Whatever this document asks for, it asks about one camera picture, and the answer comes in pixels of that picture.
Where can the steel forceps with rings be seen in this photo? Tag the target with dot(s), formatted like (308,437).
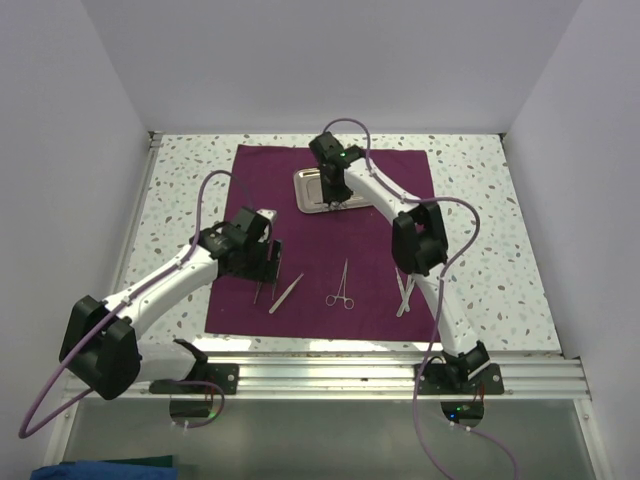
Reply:
(341,295)

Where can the green cloth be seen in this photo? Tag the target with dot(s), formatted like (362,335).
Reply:
(163,461)

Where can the blue cloth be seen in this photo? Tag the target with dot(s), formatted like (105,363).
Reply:
(104,470)

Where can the stainless steel instrument tray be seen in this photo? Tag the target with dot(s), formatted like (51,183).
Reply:
(308,193)

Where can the purple surgical cloth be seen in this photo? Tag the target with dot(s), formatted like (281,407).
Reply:
(317,245)

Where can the steel scalpel handle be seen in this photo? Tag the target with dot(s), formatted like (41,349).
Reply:
(405,298)
(400,283)

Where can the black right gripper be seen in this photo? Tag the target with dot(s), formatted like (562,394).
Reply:
(331,195)

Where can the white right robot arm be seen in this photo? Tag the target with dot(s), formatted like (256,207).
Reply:
(419,246)

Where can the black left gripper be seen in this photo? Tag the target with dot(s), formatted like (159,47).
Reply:
(263,271)

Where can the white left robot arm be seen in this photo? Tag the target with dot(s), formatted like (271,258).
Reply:
(103,343)

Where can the aluminium mounting rail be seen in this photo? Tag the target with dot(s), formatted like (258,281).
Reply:
(391,376)

